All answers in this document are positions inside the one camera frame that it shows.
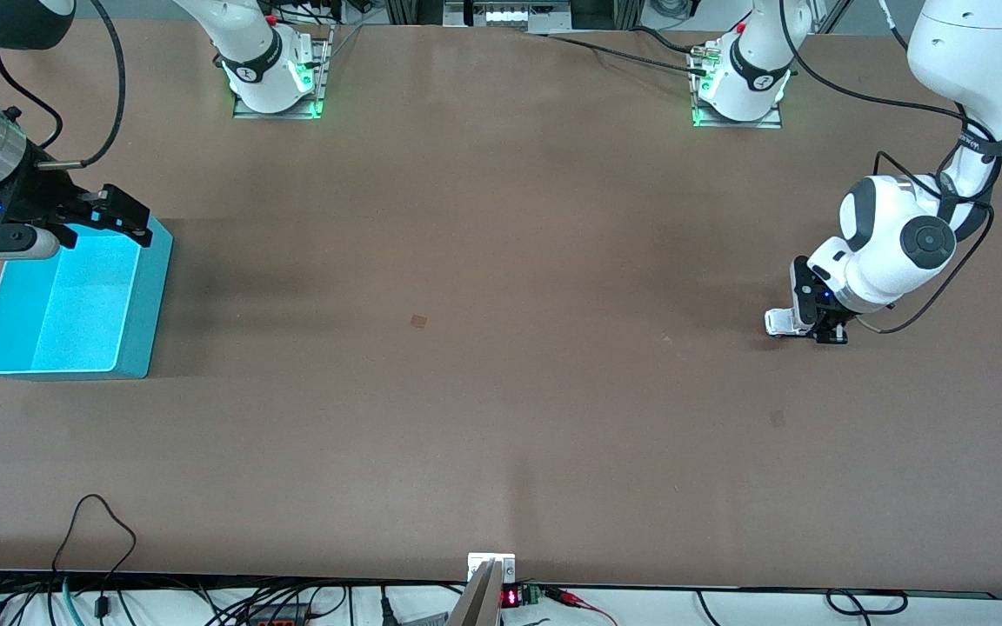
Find white lit power unit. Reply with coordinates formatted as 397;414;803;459
443;0;573;32

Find black cable to arm base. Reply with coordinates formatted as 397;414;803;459
544;25;712;77

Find black coiled cable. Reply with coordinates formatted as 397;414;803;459
825;589;910;617

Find red clip wires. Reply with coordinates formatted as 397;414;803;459
544;586;620;626

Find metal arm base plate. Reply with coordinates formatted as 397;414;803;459
691;39;785;130
232;23;333;121

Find white jeep toy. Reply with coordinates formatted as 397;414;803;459
764;308;816;339

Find grey metal camera bar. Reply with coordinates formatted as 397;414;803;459
446;559;503;626

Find cyan plastic bin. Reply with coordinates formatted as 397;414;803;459
0;216;175;381

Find thin black looped cable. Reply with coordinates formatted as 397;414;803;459
52;493;138;620

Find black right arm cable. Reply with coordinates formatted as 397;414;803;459
0;0;127;170

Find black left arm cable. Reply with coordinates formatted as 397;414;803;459
778;0;1002;336

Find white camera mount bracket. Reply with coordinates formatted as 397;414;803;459
466;552;518;584

